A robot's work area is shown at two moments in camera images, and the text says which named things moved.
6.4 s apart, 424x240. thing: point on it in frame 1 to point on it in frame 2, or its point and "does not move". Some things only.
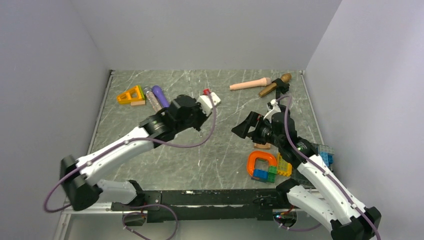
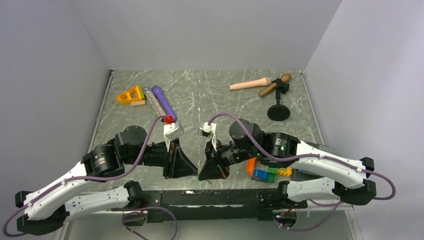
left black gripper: [203, 117] to [182, 166]
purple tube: [159, 92] does not move
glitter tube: [154, 103] does not move
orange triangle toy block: [133, 94] does not move
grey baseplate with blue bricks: [326, 152] does not move
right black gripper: [254, 119] to [211, 169]
